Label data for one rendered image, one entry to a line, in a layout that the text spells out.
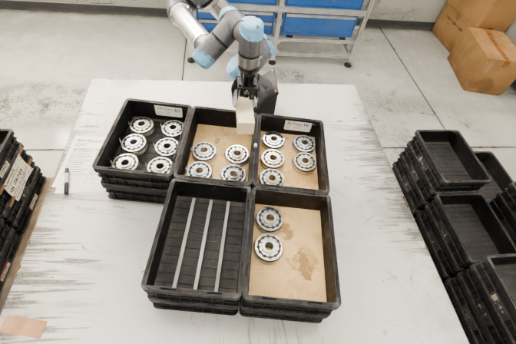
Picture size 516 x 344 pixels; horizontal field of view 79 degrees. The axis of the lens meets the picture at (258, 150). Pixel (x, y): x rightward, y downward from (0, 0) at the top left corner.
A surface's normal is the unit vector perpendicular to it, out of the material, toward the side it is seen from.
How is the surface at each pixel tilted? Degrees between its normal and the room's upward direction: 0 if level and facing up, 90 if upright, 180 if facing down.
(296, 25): 90
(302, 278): 0
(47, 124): 0
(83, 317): 0
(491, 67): 89
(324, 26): 90
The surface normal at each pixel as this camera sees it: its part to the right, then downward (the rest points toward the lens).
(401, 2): 0.09, 0.77
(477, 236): 0.10, -0.64
